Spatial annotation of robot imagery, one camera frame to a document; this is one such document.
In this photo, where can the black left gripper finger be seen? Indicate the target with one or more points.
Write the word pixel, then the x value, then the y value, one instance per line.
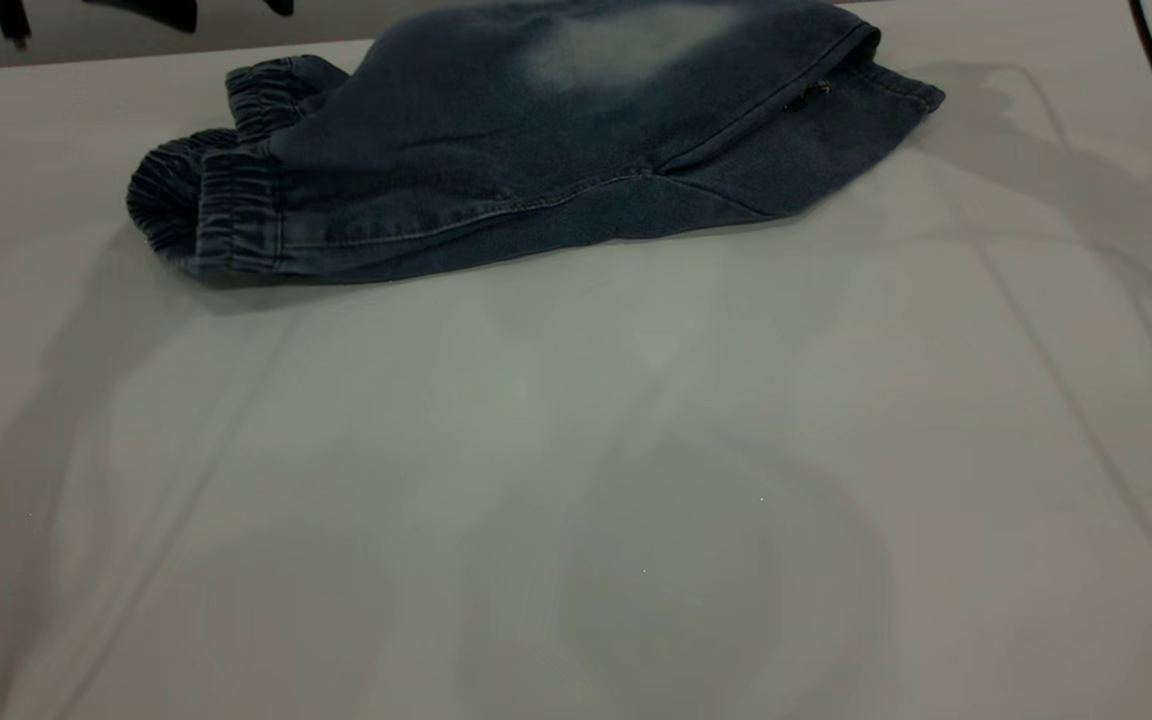
pixel 281 6
pixel 161 12

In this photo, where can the blue denim pants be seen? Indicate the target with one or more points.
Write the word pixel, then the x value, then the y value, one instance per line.
pixel 496 150

